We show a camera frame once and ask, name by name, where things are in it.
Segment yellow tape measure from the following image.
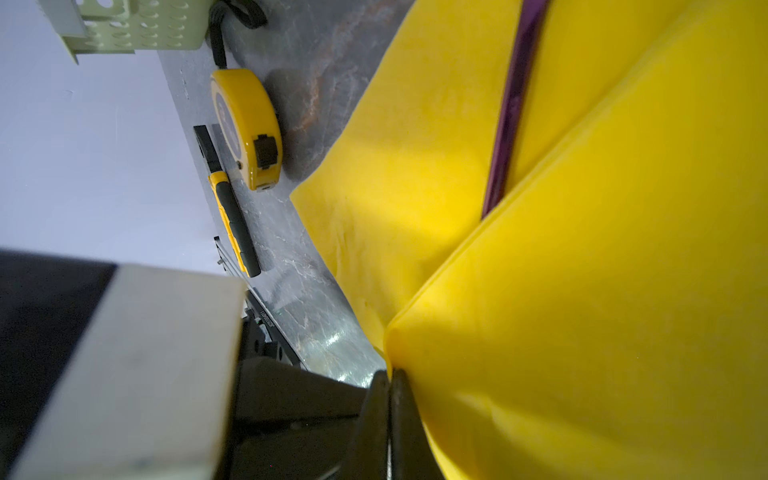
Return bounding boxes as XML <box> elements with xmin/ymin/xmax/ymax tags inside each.
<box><xmin>208</xmin><ymin>1</ymin><xmax>284</xmax><ymax>191</ymax></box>

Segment purple metal knife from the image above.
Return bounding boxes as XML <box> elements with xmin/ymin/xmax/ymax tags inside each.
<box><xmin>481</xmin><ymin>0</ymin><xmax>550</xmax><ymax>219</ymax></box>

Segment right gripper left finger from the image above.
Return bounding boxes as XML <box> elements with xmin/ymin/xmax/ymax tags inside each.
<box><xmin>338</xmin><ymin>371</ymin><xmax>390</xmax><ymax>479</ymax></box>

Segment light green perforated basket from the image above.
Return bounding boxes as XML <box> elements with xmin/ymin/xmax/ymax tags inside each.
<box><xmin>38</xmin><ymin>0</ymin><xmax>213</xmax><ymax>61</ymax></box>

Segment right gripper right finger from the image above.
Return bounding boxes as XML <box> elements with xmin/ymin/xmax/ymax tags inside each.
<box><xmin>391</xmin><ymin>369</ymin><xmax>444</xmax><ymax>479</ymax></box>

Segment yellow black pliers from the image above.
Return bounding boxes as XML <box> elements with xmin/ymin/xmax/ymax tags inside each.
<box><xmin>193</xmin><ymin>125</ymin><xmax>261</xmax><ymax>278</ymax></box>

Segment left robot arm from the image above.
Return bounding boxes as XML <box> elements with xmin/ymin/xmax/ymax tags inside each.
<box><xmin>1</xmin><ymin>251</ymin><xmax>366</xmax><ymax>479</ymax></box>

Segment yellow paper napkin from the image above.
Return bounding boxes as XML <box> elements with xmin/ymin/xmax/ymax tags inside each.
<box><xmin>291</xmin><ymin>1</ymin><xmax>767</xmax><ymax>479</ymax></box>

